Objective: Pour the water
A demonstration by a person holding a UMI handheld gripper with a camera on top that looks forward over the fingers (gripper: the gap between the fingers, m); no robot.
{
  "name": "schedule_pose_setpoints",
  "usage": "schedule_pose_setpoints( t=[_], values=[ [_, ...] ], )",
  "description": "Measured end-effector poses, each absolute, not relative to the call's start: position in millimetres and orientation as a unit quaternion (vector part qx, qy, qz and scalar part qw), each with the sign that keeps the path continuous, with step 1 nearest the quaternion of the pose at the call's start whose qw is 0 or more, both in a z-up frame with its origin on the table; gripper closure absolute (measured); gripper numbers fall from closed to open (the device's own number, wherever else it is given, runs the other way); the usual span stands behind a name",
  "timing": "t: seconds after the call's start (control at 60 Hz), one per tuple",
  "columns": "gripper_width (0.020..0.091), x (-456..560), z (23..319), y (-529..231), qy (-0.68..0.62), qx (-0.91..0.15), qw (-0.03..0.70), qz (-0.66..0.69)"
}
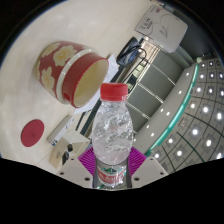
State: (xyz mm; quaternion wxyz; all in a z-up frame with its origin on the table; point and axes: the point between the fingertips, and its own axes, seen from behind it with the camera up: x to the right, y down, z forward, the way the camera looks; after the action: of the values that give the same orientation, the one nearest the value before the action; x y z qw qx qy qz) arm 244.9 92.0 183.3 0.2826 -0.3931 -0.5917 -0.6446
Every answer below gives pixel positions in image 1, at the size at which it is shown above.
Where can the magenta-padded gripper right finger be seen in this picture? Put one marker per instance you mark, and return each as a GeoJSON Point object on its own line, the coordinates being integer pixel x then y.
{"type": "Point", "coordinates": [151, 171]}

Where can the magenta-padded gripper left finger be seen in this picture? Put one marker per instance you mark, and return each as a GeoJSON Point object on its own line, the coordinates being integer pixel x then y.
{"type": "Point", "coordinates": [73, 172]}

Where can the clear red-capped water bottle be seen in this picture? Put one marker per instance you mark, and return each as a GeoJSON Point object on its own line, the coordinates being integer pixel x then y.
{"type": "Point", "coordinates": [112, 133]}

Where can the black binder clips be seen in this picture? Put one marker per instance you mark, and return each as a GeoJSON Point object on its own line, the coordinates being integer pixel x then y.
{"type": "Point", "coordinates": [65, 155]}

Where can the flat round red coaster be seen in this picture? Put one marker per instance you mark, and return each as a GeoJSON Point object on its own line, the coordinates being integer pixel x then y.
{"type": "Point", "coordinates": [32, 133]}

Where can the round ceiling lights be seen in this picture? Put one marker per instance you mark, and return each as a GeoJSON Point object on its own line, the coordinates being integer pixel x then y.
{"type": "Point", "coordinates": [195, 131]}

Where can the red floral cup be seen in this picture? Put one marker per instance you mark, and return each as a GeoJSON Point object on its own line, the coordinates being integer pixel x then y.
{"type": "Point", "coordinates": [53, 70]}

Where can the black conference phone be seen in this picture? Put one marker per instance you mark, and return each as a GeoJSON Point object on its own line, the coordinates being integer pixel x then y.
{"type": "Point", "coordinates": [128, 51]}

